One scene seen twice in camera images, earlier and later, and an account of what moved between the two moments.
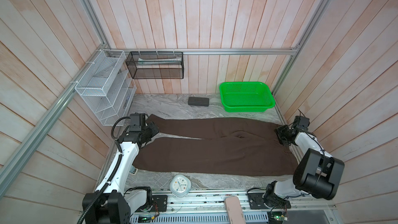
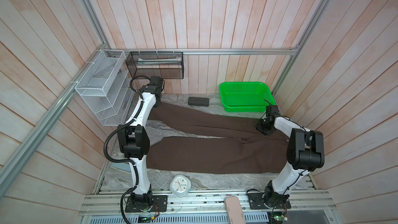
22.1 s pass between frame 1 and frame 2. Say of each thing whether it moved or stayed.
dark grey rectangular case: stayed
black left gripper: moved
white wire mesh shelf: stayed
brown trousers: moved
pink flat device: stayed
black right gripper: moved
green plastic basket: stayed
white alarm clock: stayed
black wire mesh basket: stayed
